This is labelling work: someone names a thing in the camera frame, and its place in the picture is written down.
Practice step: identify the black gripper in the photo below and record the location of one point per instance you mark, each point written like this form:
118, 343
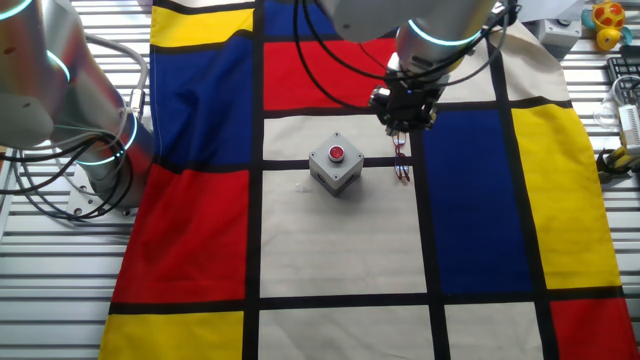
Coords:
410, 107

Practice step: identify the red thin-framed glasses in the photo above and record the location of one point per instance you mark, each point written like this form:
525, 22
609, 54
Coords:
402, 172

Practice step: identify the grey box with red button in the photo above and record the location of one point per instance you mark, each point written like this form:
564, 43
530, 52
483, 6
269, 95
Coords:
335, 172

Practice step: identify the small clear plastic piece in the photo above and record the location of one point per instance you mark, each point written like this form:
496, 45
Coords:
300, 188

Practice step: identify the colour-block patterned cloth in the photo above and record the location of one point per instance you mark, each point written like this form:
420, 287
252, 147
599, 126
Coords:
340, 240

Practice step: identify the small grey metal box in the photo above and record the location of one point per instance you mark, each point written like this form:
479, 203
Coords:
560, 37

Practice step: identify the pale grey sheet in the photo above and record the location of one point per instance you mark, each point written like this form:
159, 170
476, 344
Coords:
555, 7

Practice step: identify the yellow and black tool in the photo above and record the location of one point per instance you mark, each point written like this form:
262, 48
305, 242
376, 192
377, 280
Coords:
622, 159

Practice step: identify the white ribbed device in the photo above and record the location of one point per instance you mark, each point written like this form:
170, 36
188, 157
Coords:
631, 127

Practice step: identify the black keyboard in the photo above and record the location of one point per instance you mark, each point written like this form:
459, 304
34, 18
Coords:
622, 67

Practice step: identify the yellow turtle toy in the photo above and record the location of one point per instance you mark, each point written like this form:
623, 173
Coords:
607, 17

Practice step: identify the silver depth camera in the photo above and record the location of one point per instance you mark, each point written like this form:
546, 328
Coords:
380, 96

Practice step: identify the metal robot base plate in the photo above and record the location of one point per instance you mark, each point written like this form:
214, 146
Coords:
80, 200

